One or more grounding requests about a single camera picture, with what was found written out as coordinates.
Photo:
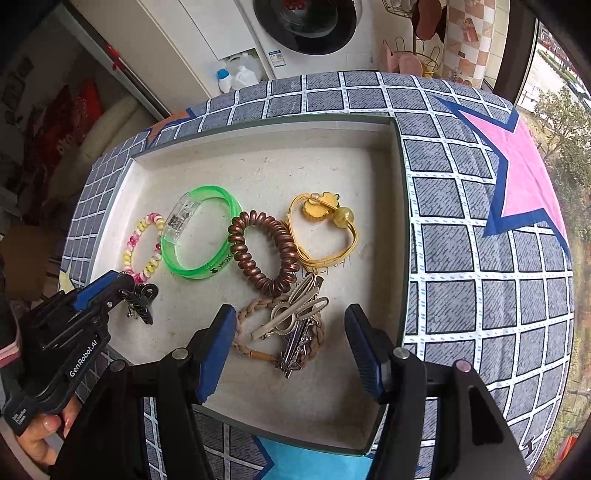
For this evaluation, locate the green plastic bangle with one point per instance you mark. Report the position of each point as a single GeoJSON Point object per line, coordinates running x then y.
{"type": "Point", "coordinates": [178, 217]}

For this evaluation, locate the brown hat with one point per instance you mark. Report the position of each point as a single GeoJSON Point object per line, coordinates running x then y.
{"type": "Point", "coordinates": [429, 18]}

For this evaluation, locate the person's left hand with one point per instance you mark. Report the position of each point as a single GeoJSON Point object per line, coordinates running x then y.
{"type": "Point", "coordinates": [41, 431]}

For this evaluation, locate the silver rhinestone hair clip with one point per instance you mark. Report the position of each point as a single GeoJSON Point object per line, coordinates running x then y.
{"type": "Point", "coordinates": [293, 353]}

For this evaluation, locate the beige metal hair clip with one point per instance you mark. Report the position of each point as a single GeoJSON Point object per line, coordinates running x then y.
{"type": "Point", "coordinates": [300, 290]}
{"type": "Point", "coordinates": [281, 323]}

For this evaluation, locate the white cabinet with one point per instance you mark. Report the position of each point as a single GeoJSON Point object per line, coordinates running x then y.
{"type": "Point", "coordinates": [184, 46]}

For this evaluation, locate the black window frame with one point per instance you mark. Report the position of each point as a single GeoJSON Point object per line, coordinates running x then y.
{"type": "Point", "coordinates": [515, 46]}

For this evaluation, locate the white washing machine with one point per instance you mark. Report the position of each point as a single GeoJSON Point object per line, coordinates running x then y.
{"type": "Point", "coordinates": [304, 23]}

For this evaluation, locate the black hair claw clip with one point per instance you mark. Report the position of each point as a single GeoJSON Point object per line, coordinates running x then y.
{"type": "Point", "coordinates": [143, 295]}

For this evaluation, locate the pink plastic item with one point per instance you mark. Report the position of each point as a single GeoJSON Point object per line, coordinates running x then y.
{"type": "Point", "coordinates": [399, 60]}

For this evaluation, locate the red cushion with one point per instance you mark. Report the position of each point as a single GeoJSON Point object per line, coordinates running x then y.
{"type": "Point", "coordinates": [69, 120]}

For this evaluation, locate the white bottle with blue cap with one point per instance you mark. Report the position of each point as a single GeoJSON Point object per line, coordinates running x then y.
{"type": "Point", "coordinates": [224, 82]}

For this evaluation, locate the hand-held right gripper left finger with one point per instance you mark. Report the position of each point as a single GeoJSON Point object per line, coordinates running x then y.
{"type": "Point", "coordinates": [217, 355]}

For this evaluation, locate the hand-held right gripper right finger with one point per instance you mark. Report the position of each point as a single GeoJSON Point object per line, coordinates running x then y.
{"type": "Point", "coordinates": [365, 362]}

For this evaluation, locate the beige sofa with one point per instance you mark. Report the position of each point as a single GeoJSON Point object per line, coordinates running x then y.
{"type": "Point", "coordinates": [106, 134]}

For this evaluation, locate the translucent plastic jug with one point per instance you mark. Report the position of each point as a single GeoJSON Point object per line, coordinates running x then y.
{"type": "Point", "coordinates": [244, 74]}

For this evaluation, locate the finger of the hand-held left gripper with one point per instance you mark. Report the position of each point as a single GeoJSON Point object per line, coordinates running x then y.
{"type": "Point", "coordinates": [111, 307]}
{"type": "Point", "coordinates": [99, 287]}

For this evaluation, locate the brown cardboard box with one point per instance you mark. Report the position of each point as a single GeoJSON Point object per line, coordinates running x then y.
{"type": "Point", "coordinates": [25, 254]}

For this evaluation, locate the white tray with teal rim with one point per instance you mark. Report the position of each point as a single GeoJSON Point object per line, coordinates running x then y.
{"type": "Point", "coordinates": [332, 194]}

